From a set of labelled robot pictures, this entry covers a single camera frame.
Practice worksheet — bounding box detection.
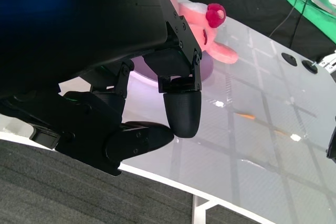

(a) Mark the lavender round plate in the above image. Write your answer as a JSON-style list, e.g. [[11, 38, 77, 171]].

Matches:
[[127, 52, 214, 88]]

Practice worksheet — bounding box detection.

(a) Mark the thin black cable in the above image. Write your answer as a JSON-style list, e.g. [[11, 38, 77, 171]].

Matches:
[[289, 0, 316, 49], [268, 5, 300, 38]]

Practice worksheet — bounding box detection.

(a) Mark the pink plush doll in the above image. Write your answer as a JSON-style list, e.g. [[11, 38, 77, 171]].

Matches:
[[153, 0, 239, 64]]

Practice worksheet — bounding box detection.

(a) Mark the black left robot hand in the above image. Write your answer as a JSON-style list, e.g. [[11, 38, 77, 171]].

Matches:
[[0, 0, 203, 177]]

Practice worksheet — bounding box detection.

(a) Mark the black backdrop cloth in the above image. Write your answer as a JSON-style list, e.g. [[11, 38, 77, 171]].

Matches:
[[157, 0, 336, 62]]

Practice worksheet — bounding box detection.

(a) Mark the white metal bracket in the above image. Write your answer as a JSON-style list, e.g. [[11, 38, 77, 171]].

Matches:
[[318, 50, 336, 76]]

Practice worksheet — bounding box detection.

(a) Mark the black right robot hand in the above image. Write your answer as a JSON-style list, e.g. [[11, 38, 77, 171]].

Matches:
[[325, 124, 336, 161]]

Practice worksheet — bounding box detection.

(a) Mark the green cloth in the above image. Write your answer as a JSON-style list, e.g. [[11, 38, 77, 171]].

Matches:
[[250, 0, 336, 44]]

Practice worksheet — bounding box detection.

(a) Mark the white table frame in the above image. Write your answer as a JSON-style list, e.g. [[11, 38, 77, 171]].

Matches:
[[191, 194, 219, 224]]

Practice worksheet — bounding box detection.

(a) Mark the black table grommet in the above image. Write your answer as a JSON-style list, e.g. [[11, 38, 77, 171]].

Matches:
[[281, 52, 298, 67], [301, 60, 318, 74]]

